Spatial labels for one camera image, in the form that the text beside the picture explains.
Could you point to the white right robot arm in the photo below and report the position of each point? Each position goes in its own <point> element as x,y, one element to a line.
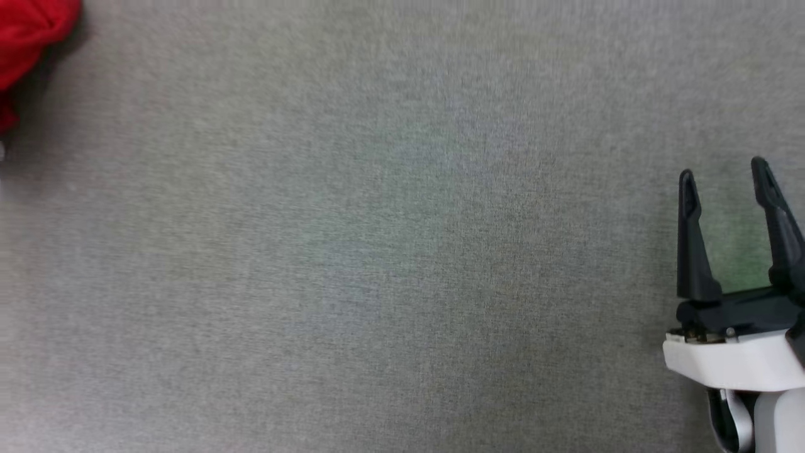
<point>783,425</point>

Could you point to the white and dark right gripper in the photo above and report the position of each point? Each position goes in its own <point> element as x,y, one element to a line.
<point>736,358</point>

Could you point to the grey fabric bed surface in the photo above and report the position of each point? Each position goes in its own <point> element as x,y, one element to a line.
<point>377,251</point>

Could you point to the red and white garment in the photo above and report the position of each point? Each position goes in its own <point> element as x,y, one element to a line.
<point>25,38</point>

